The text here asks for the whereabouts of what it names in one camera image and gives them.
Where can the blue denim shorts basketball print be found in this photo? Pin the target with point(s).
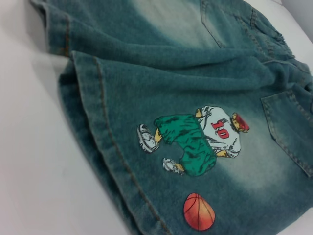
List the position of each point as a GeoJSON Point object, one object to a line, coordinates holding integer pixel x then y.
{"type": "Point", "coordinates": [171, 85]}

